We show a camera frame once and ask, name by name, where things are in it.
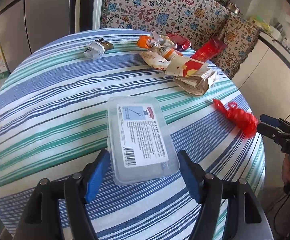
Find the white paper bag red print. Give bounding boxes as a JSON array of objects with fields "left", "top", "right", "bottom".
[{"left": 165, "top": 55, "right": 209, "bottom": 78}]

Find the red plastic bag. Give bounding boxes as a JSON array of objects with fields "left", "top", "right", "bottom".
[{"left": 212, "top": 99, "right": 259, "bottom": 138}]

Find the crumpled white grey wrapper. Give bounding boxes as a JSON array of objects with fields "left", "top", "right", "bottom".
[{"left": 83, "top": 38, "right": 114, "bottom": 59}]

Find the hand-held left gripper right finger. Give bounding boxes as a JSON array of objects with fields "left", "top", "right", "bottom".
[{"left": 177, "top": 150, "right": 269, "bottom": 240}]

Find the white kitchen cabinet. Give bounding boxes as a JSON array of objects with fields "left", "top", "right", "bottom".
[{"left": 233, "top": 34, "right": 290, "bottom": 123}]

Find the white orange snack packet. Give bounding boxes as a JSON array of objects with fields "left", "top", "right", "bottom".
[{"left": 139, "top": 49, "right": 184, "bottom": 70}]

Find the crumpled yellow cream wrapper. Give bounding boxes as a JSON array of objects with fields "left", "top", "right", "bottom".
[{"left": 157, "top": 34, "right": 177, "bottom": 48}]

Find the large printed blanket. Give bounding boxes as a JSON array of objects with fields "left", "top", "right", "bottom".
[{"left": 100, "top": 0, "right": 231, "bottom": 53}]

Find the steel pot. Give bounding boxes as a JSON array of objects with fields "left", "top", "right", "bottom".
[{"left": 219, "top": 0, "right": 244, "bottom": 15}]

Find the striped tablecloth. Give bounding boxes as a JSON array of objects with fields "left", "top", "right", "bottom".
[{"left": 0, "top": 29, "right": 266, "bottom": 240}]

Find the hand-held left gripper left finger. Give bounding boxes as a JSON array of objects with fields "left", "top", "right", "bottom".
[{"left": 13, "top": 149, "right": 110, "bottom": 240}]

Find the long red packet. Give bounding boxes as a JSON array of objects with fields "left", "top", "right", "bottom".
[{"left": 192, "top": 38, "right": 228, "bottom": 62}]

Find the orange snack wrapper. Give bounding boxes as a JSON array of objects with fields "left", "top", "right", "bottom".
[{"left": 138, "top": 35, "right": 162, "bottom": 49}]

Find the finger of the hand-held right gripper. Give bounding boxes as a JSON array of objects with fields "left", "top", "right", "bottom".
[
  {"left": 257, "top": 122, "right": 289, "bottom": 142},
  {"left": 260, "top": 114, "right": 290, "bottom": 132}
]

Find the steel refrigerator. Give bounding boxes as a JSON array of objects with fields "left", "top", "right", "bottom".
[{"left": 0, "top": 0, "right": 78, "bottom": 55}]

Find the black cable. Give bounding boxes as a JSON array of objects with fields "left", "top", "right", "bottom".
[{"left": 273, "top": 180, "right": 290, "bottom": 240}]

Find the clear plastic box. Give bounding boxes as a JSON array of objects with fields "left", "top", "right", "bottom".
[{"left": 107, "top": 96, "right": 180, "bottom": 186}]

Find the folded printed paper bag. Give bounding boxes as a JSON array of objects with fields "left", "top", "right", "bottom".
[{"left": 173, "top": 69, "right": 220, "bottom": 97}]

